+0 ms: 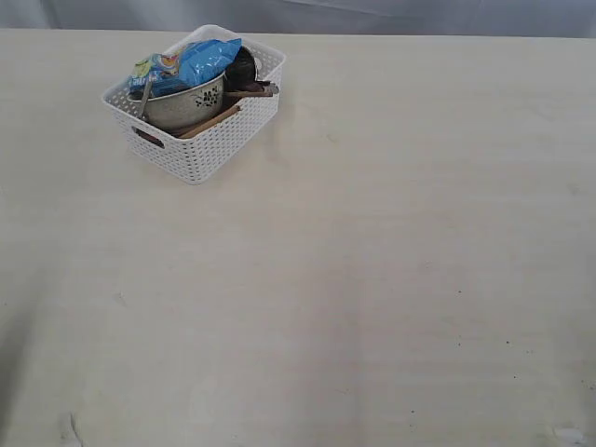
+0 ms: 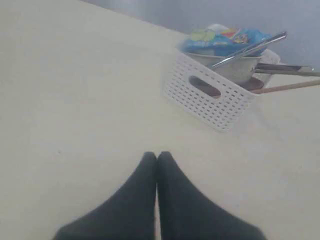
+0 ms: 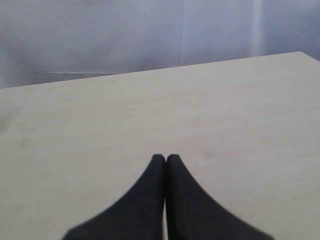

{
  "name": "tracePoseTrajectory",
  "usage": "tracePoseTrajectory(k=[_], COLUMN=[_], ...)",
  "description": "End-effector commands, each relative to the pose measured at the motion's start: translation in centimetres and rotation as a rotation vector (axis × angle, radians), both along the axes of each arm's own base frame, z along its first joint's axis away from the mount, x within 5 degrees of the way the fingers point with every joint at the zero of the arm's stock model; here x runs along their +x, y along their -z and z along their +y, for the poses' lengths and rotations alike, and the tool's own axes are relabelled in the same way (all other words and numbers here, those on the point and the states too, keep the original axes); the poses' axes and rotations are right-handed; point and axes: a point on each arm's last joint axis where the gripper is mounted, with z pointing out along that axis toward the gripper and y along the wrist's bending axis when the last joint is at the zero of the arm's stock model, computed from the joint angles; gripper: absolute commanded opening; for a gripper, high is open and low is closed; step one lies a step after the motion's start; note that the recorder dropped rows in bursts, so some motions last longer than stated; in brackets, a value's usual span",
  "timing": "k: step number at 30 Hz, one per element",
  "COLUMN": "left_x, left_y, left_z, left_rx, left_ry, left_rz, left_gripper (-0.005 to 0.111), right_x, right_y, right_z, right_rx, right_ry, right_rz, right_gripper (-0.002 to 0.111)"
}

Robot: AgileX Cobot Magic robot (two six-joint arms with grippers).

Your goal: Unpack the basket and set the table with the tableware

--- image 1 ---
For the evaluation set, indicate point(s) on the stainless steel table knife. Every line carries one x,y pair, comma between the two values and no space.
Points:
145,97

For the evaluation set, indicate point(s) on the brown wooden plate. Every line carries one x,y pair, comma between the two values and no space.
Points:
173,142

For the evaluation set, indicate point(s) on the floral ceramic bowl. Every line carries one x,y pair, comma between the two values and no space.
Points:
186,108

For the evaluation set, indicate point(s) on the brown wooden chopstick front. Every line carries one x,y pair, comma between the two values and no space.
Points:
192,132

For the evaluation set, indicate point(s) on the shiny metal cup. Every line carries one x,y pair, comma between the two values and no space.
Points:
241,74

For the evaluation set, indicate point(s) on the brown wooden chopstick rear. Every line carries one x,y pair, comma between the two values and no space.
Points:
268,92

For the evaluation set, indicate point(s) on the blue snack chip bag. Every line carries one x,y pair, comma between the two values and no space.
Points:
190,66

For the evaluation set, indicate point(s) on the brown wooden chopstick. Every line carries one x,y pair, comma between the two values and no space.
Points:
268,92
192,132

